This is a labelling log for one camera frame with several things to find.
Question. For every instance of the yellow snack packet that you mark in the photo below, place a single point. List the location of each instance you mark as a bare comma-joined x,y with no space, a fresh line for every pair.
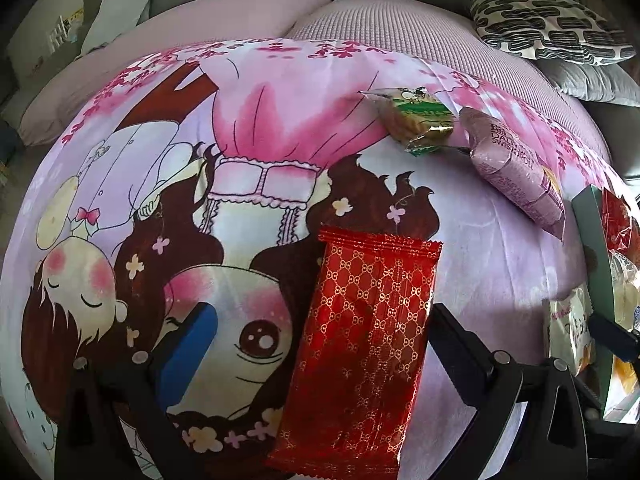
630,375

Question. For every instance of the green cookie pack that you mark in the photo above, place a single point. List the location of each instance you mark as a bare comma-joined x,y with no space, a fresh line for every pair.
415,115

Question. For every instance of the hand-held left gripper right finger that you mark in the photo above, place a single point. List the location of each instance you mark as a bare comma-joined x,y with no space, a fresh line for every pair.
450,340

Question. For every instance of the white cookie print packet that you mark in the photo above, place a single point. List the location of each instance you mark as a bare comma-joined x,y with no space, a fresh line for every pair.
567,330

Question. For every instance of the small white rack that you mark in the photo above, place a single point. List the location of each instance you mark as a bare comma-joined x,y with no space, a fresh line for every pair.
62,35

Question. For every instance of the long red patterned packet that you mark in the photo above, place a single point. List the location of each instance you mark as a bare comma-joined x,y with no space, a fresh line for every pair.
360,340

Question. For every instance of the black white patterned pillow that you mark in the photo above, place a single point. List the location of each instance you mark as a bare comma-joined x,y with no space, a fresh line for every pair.
550,25

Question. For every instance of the grey pillow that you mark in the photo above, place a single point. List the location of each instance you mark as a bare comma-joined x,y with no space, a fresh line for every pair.
600,82

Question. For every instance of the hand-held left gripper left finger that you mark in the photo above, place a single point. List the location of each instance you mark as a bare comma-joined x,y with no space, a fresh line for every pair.
185,355

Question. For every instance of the purple cake roll packet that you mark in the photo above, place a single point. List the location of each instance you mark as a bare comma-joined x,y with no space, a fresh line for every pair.
515,175

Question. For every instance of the white cushion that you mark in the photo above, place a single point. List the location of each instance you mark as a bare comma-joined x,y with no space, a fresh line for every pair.
125,10

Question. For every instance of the teal-edged shallow cardboard box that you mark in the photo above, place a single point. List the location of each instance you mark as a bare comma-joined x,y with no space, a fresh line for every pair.
595,240

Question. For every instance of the small red snack packet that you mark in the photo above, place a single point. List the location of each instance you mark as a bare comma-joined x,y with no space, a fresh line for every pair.
620,220

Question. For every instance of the bun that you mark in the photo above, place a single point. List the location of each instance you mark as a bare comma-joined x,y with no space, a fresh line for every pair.
627,285

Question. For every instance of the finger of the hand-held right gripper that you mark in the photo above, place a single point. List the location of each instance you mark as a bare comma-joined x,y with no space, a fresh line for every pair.
617,337

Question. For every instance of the printed blanket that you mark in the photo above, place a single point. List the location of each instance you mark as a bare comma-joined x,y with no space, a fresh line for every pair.
250,135

